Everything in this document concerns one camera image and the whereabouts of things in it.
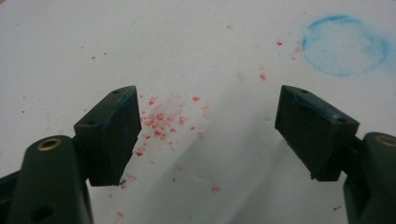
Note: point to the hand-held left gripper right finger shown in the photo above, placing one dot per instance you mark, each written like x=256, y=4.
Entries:
x=314, y=137

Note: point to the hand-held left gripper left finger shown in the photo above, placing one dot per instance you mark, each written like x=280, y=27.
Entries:
x=112, y=143

